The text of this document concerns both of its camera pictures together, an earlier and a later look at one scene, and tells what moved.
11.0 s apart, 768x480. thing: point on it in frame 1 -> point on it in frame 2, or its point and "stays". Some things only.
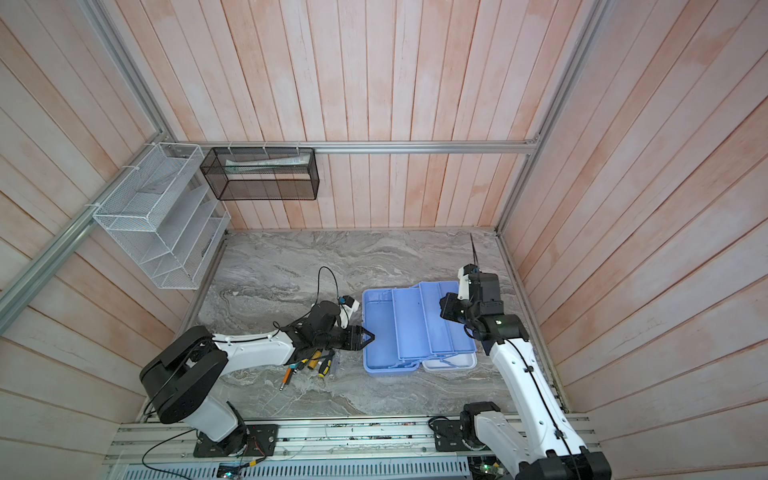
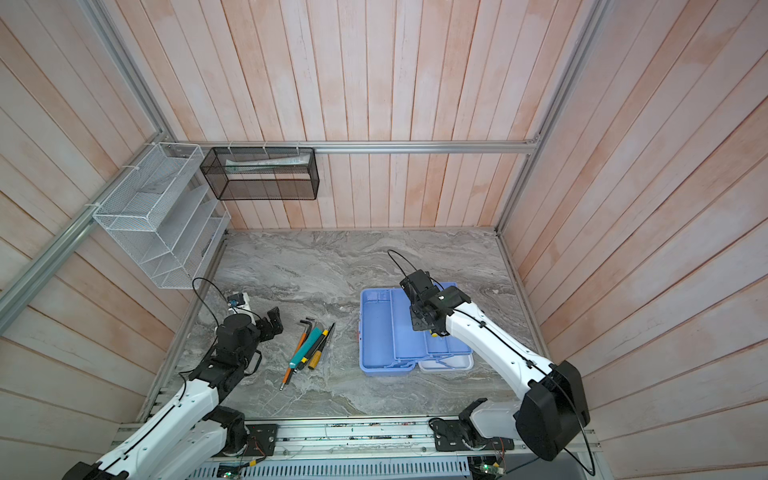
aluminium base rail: (344, 439) stays
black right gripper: (448, 307) -> (415, 321)
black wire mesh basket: (262, 173) stays
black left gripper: (355, 336) -> (267, 332)
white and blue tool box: (409, 332) stays
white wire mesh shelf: (167, 215) stays
